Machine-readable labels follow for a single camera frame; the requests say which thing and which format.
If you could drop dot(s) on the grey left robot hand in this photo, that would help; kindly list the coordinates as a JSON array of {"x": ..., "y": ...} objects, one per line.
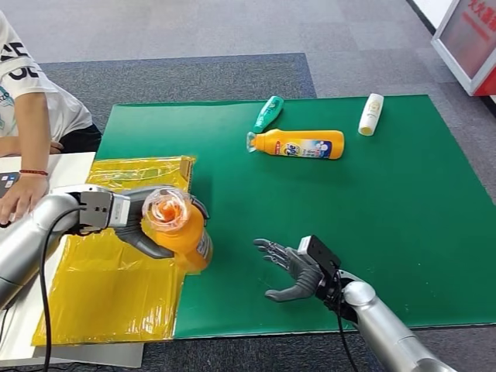
[{"x": 134, "y": 231}]

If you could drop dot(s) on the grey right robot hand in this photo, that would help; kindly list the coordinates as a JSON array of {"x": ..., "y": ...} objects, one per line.
[{"x": 306, "y": 280}]

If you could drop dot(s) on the orange bottle with white label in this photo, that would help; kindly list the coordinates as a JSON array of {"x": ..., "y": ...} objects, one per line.
[{"x": 186, "y": 241}]

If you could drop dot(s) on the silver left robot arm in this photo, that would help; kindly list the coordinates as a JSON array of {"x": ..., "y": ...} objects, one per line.
[{"x": 27, "y": 241}]

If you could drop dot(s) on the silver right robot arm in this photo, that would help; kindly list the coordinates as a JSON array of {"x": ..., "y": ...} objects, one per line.
[{"x": 387, "y": 328}]

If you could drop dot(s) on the person's bare forearm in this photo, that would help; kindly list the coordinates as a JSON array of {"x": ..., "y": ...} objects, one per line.
[{"x": 11, "y": 147}]

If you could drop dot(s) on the orange bottle with blue label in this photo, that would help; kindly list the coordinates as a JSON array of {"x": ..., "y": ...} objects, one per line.
[{"x": 271, "y": 143}]

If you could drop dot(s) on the green bottle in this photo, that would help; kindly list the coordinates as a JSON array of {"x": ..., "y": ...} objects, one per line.
[{"x": 269, "y": 113}]

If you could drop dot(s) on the yellow plastic sheet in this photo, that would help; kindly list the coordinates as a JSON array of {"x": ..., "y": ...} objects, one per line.
[{"x": 97, "y": 298}]

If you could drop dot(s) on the person's bare hand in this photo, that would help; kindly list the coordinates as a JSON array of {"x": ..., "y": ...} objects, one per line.
[{"x": 56, "y": 148}]

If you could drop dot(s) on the green mat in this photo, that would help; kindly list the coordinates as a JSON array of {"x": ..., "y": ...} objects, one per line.
[{"x": 407, "y": 205}]

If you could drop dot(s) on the person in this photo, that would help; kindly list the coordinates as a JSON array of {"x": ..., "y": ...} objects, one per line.
[{"x": 46, "y": 105}]

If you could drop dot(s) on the laptop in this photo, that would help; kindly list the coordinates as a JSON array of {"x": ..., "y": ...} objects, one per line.
[{"x": 7, "y": 182}]

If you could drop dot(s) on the white framed red sign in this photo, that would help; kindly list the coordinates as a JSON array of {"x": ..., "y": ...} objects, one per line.
[{"x": 465, "y": 41}]

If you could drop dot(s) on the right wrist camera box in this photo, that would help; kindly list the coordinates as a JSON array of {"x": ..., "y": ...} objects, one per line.
[{"x": 321, "y": 254}]

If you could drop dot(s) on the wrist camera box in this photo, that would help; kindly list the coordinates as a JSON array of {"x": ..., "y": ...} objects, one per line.
[
  {"x": 100, "y": 209},
  {"x": 321, "y": 254}
]

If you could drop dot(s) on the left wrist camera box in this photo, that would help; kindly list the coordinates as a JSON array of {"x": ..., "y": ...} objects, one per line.
[{"x": 100, "y": 209}]

